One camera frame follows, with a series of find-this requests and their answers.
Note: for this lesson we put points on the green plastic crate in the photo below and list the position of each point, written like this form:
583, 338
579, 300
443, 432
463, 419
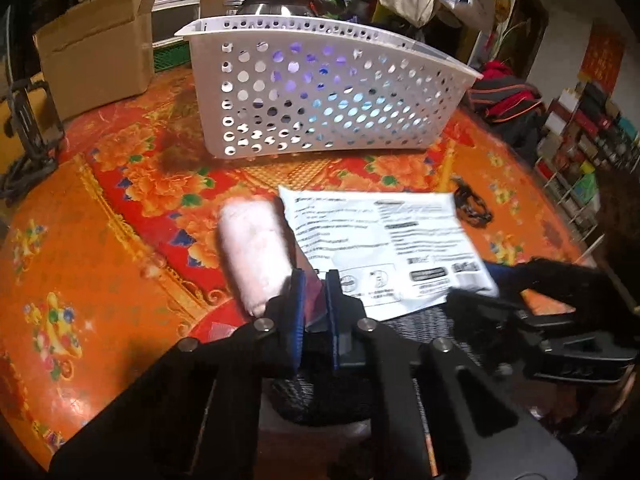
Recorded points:
170, 57

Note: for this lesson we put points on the open cardboard box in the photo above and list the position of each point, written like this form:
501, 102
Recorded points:
95, 70

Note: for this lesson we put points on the black phone stand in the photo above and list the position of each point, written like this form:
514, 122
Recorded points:
30, 130

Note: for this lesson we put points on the pale pink towel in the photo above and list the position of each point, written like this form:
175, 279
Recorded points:
255, 255

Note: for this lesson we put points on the brown wooden door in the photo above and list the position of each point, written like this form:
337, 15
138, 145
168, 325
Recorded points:
522, 35

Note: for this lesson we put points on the dark grey knit cloth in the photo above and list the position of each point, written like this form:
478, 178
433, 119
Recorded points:
400, 322

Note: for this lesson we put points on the shoe rack with boxes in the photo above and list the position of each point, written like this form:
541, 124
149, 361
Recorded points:
585, 150

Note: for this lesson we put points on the red and black backpack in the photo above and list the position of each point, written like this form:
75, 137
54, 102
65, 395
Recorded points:
505, 95

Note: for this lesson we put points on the light blue plastic packet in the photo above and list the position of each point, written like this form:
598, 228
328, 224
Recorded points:
390, 240

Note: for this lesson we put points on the red wall poster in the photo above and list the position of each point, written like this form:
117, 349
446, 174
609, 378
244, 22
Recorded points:
602, 60

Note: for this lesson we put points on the white perforated plastic basket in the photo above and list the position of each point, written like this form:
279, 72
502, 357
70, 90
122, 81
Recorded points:
205, 60

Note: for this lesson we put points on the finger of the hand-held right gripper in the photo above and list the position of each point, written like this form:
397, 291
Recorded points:
550, 280
500, 315

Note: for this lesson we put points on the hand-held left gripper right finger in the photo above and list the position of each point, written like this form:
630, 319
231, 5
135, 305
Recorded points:
332, 310

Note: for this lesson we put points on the red floral tablecloth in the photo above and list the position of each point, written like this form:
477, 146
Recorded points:
125, 260

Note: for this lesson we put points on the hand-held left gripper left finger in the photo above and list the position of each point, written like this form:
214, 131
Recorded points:
298, 310

